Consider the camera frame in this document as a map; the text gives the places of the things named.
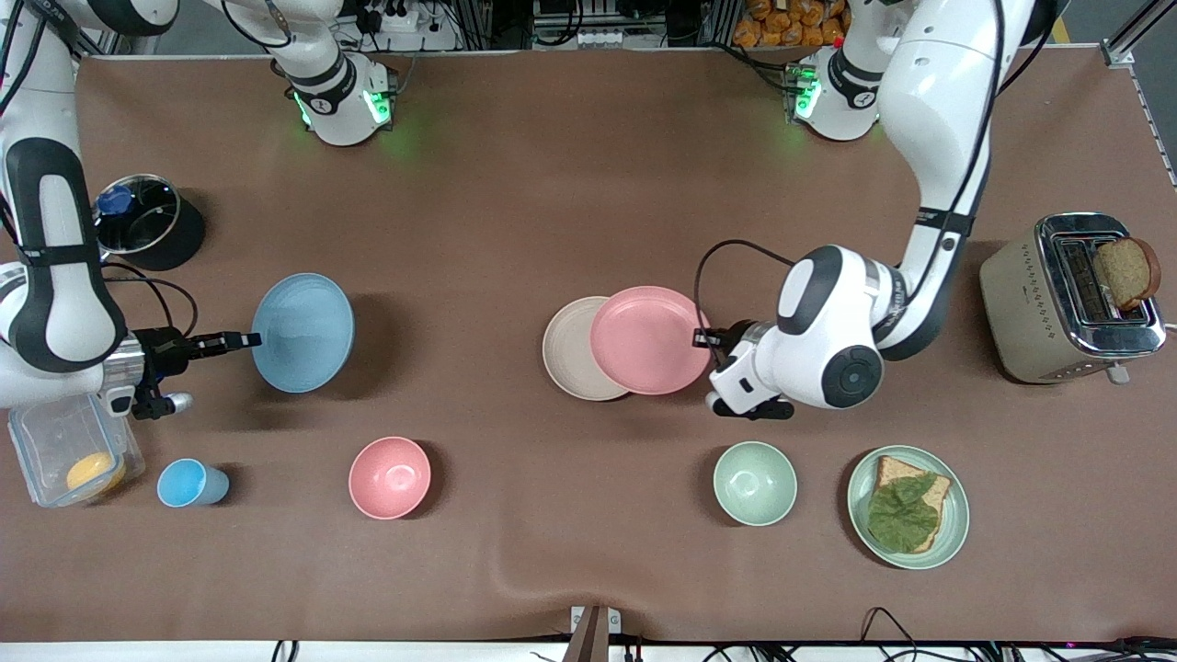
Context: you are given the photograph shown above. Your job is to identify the green plate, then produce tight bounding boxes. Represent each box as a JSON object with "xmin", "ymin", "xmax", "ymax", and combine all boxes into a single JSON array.
[{"xmin": 847, "ymin": 445, "xmax": 971, "ymax": 571}]

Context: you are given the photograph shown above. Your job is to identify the brown table cloth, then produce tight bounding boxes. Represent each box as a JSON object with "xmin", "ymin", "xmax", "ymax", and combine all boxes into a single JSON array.
[{"xmin": 0, "ymin": 51, "xmax": 1177, "ymax": 645}]

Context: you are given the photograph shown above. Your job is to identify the blue plate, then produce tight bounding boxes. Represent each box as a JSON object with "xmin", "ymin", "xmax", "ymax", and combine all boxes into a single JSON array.
[{"xmin": 251, "ymin": 272, "xmax": 356, "ymax": 394}]

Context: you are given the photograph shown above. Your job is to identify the green lettuce leaf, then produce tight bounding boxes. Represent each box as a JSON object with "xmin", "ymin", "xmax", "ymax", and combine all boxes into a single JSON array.
[{"xmin": 867, "ymin": 474, "xmax": 941, "ymax": 554}]

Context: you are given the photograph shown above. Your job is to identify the brown toast slice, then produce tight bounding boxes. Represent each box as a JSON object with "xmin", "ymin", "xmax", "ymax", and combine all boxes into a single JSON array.
[{"xmin": 1092, "ymin": 237, "xmax": 1163, "ymax": 312}]

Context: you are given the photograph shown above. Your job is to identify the black pot blue handle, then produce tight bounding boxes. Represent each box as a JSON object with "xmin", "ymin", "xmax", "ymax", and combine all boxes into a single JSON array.
[{"xmin": 92, "ymin": 173, "xmax": 207, "ymax": 272}]

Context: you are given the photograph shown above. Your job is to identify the pink bowl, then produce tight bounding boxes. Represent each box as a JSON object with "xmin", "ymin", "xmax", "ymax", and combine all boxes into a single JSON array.
[{"xmin": 349, "ymin": 436, "xmax": 432, "ymax": 521}]

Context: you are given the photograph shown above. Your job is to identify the silver toaster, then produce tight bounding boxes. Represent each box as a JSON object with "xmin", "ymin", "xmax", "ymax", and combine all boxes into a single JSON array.
[{"xmin": 978, "ymin": 212, "xmax": 1167, "ymax": 385}]

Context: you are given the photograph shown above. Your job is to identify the aluminium frame profile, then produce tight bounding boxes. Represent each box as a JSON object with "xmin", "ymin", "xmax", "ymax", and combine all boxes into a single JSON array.
[{"xmin": 1103, "ymin": 0, "xmax": 1177, "ymax": 70}]

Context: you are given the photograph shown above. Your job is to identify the yellow food piece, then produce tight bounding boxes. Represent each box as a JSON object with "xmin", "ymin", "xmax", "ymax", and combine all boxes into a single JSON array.
[{"xmin": 66, "ymin": 452, "xmax": 127, "ymax": 497}]

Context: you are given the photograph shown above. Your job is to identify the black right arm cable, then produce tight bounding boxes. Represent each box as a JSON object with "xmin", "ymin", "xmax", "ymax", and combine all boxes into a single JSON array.
[{"xmin": 99, "ymin": 262, "xmax": 199, "ymax": 337}]

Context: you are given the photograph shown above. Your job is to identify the glass lid blue knob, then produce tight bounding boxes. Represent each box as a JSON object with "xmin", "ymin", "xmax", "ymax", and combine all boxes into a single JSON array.
[{"xmin": 94, "ymin": 179, "xmax": 177, "ymax": 251}]

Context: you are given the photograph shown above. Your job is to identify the clear plastic container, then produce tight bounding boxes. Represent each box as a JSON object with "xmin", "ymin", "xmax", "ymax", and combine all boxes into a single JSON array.
[{"xmin": 7, "ymin": 394, "xmax": 146, "ymax": 508}]

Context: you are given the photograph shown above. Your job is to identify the white power strip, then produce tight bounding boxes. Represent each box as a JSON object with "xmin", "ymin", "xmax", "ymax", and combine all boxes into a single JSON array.
[
  {"xmin": 547, "ymin": 28, "xmax": 626, "ymax": 49},
  {"xmin": 363, "ymin": 0, "xmax": 426, "ymax": 34}
]

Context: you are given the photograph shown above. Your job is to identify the blue cup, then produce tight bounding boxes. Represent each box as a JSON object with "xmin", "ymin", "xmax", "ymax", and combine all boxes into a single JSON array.
[{"xmin": 156, "ymin": 458, "xmax": 231, "ymax": 508}]

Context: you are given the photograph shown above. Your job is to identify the bread slice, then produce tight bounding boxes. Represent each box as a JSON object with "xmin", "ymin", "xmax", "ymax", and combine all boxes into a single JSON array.
[{"xmin": 874, "ymin": 455, "xmax": 951, "ymax": 553}]

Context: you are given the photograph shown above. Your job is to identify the green bowl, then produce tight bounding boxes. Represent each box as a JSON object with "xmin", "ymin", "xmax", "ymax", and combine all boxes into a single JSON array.
[{"xmin": 714, "ymin": 441, "xmax": 798, "ymax": 527}]

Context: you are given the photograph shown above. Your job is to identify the beige plate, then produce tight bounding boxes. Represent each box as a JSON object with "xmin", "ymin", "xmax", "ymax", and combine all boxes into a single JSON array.
[{"xmin": 542, "ymin": 296, "xmax": 635, "ymax": 402}]

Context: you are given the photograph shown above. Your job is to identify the black cable loop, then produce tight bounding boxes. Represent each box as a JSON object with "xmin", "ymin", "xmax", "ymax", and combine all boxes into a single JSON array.
[{"xmin": 862, "ymin": 607, "xmax": 920, "ymax": 658}]

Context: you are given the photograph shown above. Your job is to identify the orange snack packs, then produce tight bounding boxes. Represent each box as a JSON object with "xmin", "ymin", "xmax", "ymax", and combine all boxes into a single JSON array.
[{"xmin": 733, "ymin": 0, "xmax": 851, "ymax": 49}]

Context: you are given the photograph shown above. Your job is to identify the pink plate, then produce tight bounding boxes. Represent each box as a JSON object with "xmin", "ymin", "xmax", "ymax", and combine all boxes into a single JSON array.
[{"xmin": 589, "ymin": 286, "xmax": 714, "ymax": 396}]

